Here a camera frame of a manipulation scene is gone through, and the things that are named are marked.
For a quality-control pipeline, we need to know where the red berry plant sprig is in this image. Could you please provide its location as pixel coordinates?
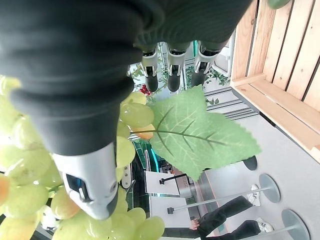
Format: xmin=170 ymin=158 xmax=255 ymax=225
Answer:
xmin=139 ymin=84 xmax=152 ymax=97

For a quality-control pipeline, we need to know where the light wooden slatted crate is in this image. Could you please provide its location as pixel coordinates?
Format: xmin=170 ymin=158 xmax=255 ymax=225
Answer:
xmin=230 ymin=0 xmax=320 ymax=161

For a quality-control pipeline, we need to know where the green ivy vine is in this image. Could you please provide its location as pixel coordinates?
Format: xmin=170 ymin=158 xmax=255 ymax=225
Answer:
xmin=205 ymin=68 xmax=230 ymax=86

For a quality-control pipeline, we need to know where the black round stand base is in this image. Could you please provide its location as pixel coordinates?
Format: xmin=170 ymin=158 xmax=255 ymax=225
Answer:
xmin=243 ymin=155 xmax=258 ymax=171

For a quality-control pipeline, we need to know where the green round fruit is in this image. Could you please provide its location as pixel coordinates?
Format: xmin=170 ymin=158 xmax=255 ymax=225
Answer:
xmin=267 ymin=0 xmax=291 ymax=10

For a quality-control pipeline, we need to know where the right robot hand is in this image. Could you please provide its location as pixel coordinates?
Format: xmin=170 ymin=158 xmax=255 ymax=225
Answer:
xmin=0 ymin=0 xmax=254 ymax=221

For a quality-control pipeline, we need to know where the green grape bunch with leaf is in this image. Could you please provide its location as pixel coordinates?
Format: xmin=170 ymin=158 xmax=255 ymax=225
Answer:
xmin=0 ymin=74 xmax=262 ymax=240

